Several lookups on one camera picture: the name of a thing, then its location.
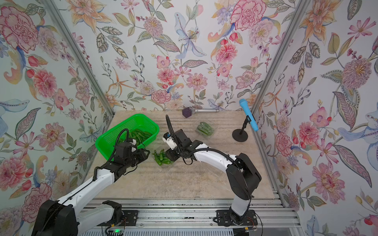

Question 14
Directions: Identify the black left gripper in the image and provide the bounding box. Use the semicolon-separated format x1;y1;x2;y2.
124;147;152;169

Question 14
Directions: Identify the curved green pepper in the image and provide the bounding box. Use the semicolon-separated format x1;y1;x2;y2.
129;129;151;144

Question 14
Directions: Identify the clear pepper clamshell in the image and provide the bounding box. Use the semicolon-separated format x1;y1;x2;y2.
195;121;218;138
153;149;174;169

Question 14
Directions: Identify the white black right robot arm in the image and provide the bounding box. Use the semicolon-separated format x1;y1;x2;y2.
162;129;262;224

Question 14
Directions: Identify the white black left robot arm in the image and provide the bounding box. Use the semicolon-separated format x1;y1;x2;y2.
32;140;150;236

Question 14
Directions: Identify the green plastic basket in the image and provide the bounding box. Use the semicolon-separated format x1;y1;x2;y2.
95;114;159;160

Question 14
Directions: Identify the black microphone stand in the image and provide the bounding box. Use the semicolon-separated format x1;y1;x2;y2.
232;116;251;143

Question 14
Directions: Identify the blue microphone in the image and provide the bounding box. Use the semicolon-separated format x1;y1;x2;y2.
239;99;258;131

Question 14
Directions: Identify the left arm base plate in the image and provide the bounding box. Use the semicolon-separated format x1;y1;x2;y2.
98;210;139;227

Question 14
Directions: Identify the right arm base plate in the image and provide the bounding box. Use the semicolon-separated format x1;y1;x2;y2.
213;209;258;227

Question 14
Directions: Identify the aluminium rail frame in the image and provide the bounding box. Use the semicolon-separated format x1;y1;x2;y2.
47;197;305;236

